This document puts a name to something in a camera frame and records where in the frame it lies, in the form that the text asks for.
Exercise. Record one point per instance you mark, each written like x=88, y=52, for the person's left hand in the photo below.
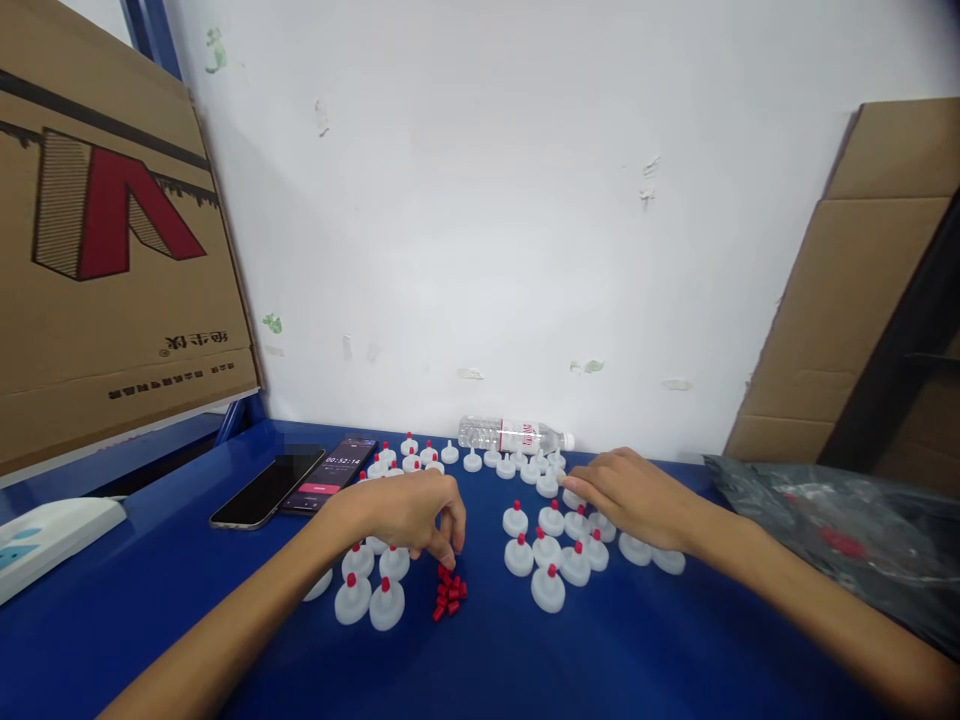
x=397, y=510

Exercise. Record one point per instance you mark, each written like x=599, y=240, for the person's left index finger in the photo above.
x=457, y=521

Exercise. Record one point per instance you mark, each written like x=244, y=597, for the white power strip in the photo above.
x=52, y=536

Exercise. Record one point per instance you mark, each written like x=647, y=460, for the black phone with lit screen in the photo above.
x=334, y=476

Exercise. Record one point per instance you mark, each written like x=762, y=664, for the clear plastic water bottle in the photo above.
x=510, y=433

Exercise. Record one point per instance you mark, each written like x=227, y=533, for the person's left fingers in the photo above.
x=386, y=544

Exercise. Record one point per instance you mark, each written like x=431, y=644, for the person's right hand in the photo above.
x=645, y=495

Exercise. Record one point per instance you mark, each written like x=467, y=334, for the silver-edged phone with dark screen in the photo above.
x=262, y=491

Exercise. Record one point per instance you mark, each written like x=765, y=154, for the black plastic bag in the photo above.
x=847, y=540

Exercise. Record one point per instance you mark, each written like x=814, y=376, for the pile of small red tips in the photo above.
x=448, y=592

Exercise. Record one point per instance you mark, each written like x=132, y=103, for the person's right thumb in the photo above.
x=600, y=504

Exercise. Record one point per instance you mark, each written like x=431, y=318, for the person's right index finger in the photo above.
x=592, y=466

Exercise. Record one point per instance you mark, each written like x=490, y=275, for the flattened brown cardboard boxes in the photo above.
x=840, y=300

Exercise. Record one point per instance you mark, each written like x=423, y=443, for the group of red-tipped white caps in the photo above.
x=551, y=589

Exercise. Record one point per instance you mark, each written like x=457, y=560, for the white nozzle cap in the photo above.
x=669, y=561
x=574, y=500
x=634, y=549

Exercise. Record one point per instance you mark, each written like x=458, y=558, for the person's left thumb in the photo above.
x=435, y=551

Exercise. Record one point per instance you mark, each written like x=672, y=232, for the large red-printed cardboard box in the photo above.
x=112, y=225

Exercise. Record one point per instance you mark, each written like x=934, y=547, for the group of plain white caps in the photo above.
x=529, y=472

